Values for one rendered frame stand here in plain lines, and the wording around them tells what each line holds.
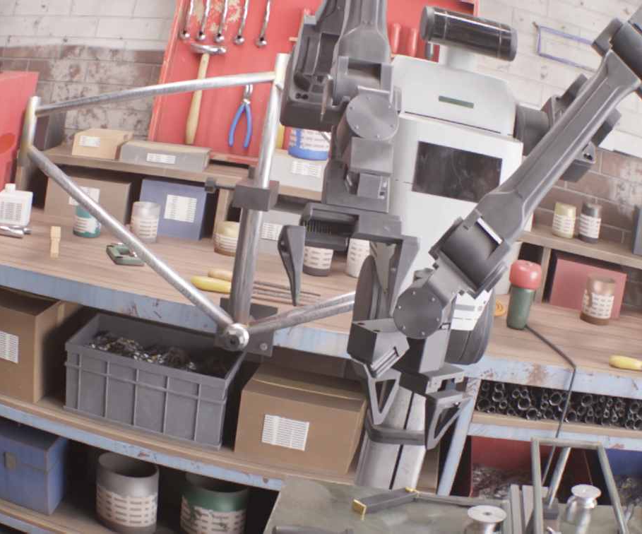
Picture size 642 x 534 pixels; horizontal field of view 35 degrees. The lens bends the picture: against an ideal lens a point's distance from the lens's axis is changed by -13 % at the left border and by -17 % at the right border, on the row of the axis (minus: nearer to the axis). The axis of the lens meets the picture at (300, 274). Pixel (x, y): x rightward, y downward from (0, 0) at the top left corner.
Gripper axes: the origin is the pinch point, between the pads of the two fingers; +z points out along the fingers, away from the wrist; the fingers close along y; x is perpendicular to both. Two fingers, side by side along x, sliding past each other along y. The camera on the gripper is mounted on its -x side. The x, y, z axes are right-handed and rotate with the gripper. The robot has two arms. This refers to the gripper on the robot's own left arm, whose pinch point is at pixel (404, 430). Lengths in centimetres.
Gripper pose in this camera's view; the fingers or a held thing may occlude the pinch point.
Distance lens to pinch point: 140.2
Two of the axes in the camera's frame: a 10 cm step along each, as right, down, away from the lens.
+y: 6.3, 2.7, -7.2
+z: -1.5, 9.6, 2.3
